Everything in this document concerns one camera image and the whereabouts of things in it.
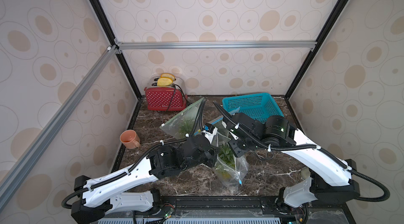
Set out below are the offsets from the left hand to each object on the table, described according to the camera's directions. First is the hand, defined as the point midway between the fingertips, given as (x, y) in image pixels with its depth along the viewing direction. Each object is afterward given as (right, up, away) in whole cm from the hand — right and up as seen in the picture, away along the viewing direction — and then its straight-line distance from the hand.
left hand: (224, 153), depth 61 cm
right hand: (+2, +1, +1) cm, 3 cm away
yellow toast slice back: (-34, +41, +45) cm, 69 cm away
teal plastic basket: (+33, +20, +52) cm, 65 cm away
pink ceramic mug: (-51, 0, +29) cm, 58 cm away
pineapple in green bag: (-18, +8, +19) cm, 27 cm away
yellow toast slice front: (-34, +35, +42) cm, 65 cm away
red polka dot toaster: (-33, +24, +42) cm, 59 cm away
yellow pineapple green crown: (+2, -7, +8) cm, 11 cm away
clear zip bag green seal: (-24, +9, +12) cm, 28 cm away
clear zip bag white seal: (+7, -7, +1) cm, 10 cm away
